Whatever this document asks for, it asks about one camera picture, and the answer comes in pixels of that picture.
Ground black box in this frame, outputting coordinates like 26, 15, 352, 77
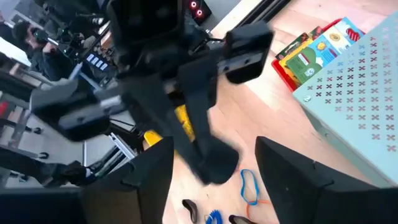
228, 214, 256, 224

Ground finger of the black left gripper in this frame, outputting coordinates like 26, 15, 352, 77
123, 77, 218, 185
178, 60, 239, 184

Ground red plastic basket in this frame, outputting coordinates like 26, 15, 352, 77
271, 17, 343, 93

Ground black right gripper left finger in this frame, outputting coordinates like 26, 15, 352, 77
0, 136, 175, 224

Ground wooden table with casters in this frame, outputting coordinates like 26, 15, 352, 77
0, 90, 50, 161

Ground silver metal bracket strip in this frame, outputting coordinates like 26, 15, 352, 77
108, 132, 138, 160

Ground black panel white labels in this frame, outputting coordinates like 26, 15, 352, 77
85, 52, 109, 72

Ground orange silicone wristband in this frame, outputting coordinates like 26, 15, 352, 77
247, 198, 272, 218

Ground yellow plastic basket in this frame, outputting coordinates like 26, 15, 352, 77
142, 104, 196, 156

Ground blue coil wrist keychain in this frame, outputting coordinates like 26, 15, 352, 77
205, 210, 224, 224

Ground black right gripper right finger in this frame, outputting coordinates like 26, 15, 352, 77
255, 136, 398, 224

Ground person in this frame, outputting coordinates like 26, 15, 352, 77
12, 20, 75, 82

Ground blue silicone wristband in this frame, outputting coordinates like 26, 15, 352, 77
240, 169, 261, 206

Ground green perforated metal shelf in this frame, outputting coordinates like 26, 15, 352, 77
292, 11, 398, 189

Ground black computer tower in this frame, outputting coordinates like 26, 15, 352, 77
185, 0, 213, 26

